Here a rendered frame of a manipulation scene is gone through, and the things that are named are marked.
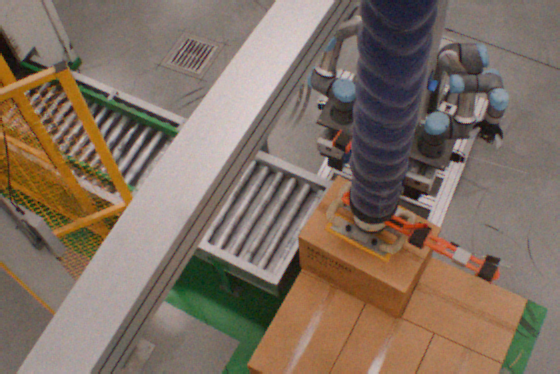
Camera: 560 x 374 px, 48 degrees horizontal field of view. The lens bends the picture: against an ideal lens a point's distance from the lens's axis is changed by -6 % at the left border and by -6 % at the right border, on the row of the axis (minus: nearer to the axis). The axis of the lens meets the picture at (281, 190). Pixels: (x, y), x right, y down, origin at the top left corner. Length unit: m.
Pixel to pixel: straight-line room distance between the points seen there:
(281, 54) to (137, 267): 0.45
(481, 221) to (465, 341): 1.15
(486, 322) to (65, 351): 2.92
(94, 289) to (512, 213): 3.83
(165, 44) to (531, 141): 2.90
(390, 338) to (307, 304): 0.48
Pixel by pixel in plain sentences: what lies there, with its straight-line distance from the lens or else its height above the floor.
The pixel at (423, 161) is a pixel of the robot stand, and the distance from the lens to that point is 3.44.
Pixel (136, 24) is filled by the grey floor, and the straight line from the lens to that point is 5.65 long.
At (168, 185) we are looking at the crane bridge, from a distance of 1.06.
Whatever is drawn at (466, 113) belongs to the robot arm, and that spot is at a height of 1.33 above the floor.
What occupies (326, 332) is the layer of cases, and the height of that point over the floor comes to 0.54.
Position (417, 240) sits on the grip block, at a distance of 3.06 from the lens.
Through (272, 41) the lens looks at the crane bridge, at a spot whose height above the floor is 3.05.
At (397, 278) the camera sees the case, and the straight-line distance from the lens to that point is 3.25.
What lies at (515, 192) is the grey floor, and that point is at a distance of 4.69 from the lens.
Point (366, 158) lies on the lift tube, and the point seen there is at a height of 1.78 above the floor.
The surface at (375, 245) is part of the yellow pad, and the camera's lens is 3.16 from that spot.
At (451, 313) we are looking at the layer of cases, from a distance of 3.65.
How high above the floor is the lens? 3.95
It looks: 61 degrees down
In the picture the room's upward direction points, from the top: 7 degrees counter-clockwise
